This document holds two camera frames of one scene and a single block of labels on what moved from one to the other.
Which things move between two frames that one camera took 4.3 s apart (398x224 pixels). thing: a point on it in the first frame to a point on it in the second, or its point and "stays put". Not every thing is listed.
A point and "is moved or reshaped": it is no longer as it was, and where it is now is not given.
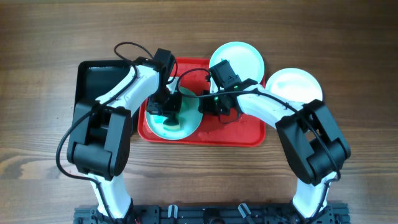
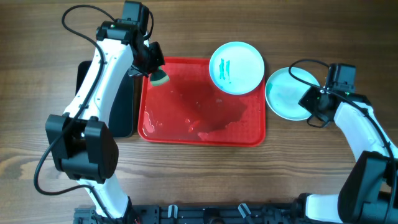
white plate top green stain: (245, 59) stays put
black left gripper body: (163, 102) to (145, 60)
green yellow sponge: (171, 124) is moved or reshaped
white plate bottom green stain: (189, 116) to (283, 92)
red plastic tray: (249, 131) stays put
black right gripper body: (212, 104) to (311, 101)
